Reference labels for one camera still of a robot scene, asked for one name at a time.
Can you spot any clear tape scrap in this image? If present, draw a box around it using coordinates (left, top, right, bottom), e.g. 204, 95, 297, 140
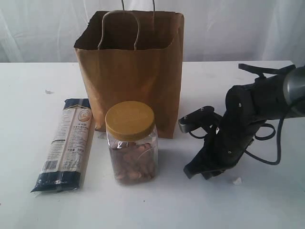
97, 132, 107, 140

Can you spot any white crumb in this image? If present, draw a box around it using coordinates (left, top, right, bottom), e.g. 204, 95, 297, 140
232, 177, 243, 185

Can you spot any brown paper shopping bag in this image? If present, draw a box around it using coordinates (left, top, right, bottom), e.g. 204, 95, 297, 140
74, 9, 184, 138

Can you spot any white backdrop curtain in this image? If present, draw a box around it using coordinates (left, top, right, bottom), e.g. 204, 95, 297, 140
0, 0, 305, 66

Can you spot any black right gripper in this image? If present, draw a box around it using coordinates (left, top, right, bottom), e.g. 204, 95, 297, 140
183, 114, 254, 180

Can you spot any clear jar yellow lid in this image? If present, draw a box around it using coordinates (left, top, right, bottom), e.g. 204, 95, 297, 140
105, 101, 158, 185

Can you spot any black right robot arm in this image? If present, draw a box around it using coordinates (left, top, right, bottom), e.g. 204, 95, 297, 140
178, 63, 305, 179

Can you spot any dark blue noodle packet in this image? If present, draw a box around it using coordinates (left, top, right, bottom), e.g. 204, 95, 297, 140
31, 98, 93, 193

